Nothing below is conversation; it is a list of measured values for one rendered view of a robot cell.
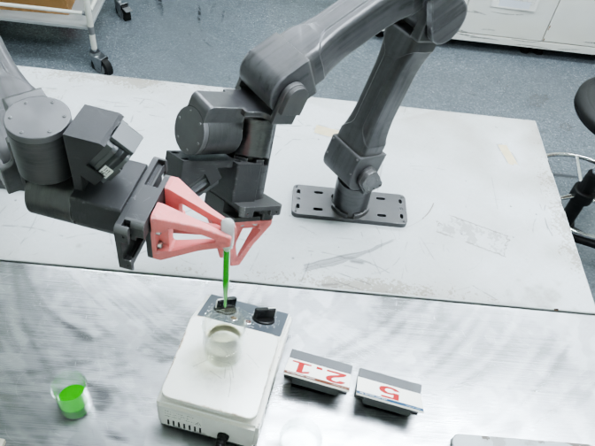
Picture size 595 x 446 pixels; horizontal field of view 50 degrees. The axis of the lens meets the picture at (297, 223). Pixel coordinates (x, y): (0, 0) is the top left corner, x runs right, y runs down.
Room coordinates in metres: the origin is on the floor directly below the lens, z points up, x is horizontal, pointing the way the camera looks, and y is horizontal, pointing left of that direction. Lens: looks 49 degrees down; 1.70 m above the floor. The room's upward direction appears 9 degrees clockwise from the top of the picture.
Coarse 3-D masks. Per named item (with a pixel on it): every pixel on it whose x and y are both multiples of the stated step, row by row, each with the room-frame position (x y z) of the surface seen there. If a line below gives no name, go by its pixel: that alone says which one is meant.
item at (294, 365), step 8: (296, 360) 0.45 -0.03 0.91; (288, 368) 0.42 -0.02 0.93; (296, 368) 0.42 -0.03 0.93; (304, 368) 0.43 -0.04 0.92; (312, 368) 0.43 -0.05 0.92; (320, 368) 0.44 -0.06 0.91; (312, 376) 0.41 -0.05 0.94; (320, 376) 0.42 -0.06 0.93; (328, 376) 0.42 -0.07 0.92; (336, 376) 0.43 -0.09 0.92; (344, 376) 0.43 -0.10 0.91; (344, 384) 0.41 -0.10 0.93
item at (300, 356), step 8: (296, 352) 0.46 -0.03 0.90; (304, 352) 0.46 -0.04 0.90; (288, 360) 0.44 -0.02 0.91; (304, 360) 0.45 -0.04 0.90; (312, 360) 0.45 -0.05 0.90; (320, 360) 0.46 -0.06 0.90; (328, 360) 0.46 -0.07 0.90; (328, 368) 0.44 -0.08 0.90; (336, 368) 0.45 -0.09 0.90; (344, 368) 0.45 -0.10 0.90; (288, 376) 0.42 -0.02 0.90; (296, 376) 0.41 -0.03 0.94; (296, 384) 0.41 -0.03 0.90; (304, 384) 0.41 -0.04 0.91; (312, 384) 0.41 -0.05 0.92; (320, 384) 0.41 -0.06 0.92; (328, 384) 0.40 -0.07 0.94; (328, 392) 0.41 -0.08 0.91; (336, 392) 0.41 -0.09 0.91; (344, 392) 0.41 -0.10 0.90
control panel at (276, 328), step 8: (216, 296) 0.52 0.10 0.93; (208, 304) 0.49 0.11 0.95; (240, 304) 0.51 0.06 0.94; (248, 304) 0.51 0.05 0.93; (200, 312) 0.47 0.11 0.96; (280, 312) 0.51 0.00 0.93; (280, 320) 0.49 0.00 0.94; (256, 328) 0.45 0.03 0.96; (264, 328) 0.46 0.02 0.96; (272, 328) 0.46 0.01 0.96; (280, 328) 0.47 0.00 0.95
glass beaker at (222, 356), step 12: (216, 312) 0.42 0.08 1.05; (228, 312) 0.42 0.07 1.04; (240, 312) 0.42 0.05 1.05; (204, 324) 0.40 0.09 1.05; (216, 324) 0.42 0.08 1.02; (240, 324) 0.41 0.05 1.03; (204, 336) 0.38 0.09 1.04; (240, 336) 0.38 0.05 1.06; (204, 348) 0.39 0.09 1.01; (216, 348) 0.37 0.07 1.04; (228, 348) 0.38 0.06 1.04; (240, 348) 0.39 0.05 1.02; (216, 360) 0.37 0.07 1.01; (228, 360) 0.38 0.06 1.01
